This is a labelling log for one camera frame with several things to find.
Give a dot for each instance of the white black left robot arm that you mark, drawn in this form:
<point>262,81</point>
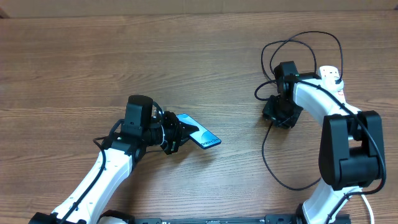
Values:
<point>144,125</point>

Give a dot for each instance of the white power strip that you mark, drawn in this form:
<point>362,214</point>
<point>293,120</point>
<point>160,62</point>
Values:
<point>329,76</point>

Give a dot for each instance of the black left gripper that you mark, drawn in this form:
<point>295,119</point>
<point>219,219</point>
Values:
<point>176,132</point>

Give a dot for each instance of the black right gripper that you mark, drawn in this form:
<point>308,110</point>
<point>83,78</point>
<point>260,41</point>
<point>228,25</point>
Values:
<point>286,123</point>

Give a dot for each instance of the Samsung Galaxy smartphone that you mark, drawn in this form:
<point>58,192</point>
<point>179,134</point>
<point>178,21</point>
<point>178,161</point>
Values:
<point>203,137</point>

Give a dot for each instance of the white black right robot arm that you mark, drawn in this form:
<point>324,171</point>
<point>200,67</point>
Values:
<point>351,157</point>

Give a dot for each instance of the white charger plug adapter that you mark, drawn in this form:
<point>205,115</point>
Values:
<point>334,84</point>

